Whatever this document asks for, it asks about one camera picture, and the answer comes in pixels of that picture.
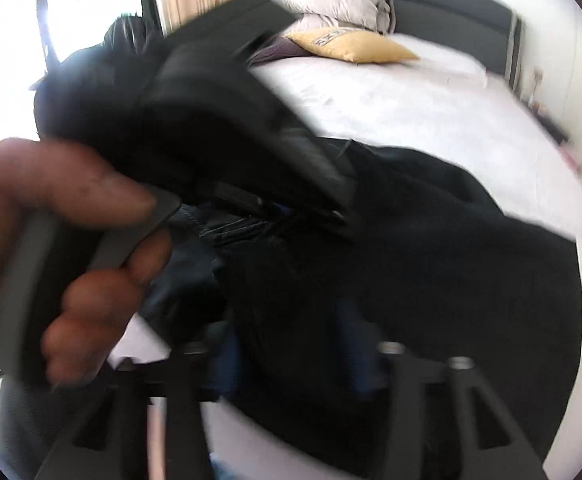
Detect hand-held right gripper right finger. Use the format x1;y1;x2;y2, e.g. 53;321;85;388
338;305;547;480

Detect folded white duvet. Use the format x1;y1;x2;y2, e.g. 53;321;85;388
271;0;397;36

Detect yellow cushion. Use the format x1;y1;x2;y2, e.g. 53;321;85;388
286;29;420;64

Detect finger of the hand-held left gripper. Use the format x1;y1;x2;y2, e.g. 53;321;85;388
271;110;357;238
211;182;292;223

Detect black pants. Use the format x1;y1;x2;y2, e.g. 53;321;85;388
146;135;582;466

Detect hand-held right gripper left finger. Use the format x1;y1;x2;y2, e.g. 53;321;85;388
36;330;242;480

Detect person's left hand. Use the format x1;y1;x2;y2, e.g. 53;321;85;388
0;137;173;386

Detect window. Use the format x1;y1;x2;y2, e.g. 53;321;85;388
36;0;152;61

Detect bed with grey headboard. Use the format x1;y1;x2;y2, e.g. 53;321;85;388
106;0;582;471

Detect purple cushion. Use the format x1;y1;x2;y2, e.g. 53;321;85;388
250;35;312;64

